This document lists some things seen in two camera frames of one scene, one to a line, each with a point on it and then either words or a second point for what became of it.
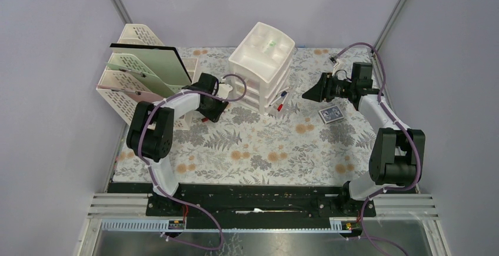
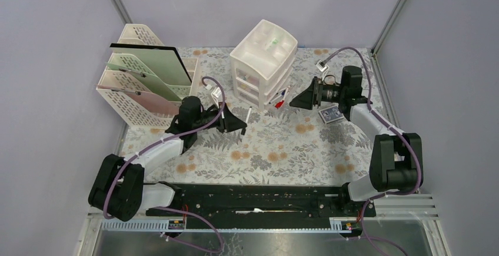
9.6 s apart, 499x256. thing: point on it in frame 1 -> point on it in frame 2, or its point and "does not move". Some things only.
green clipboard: x=151 y=81 does not move
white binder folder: x=165 y=60 does not move
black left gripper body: x=214 y=108 -> x=220 y=122
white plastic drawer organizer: x=263 y=59 does not move
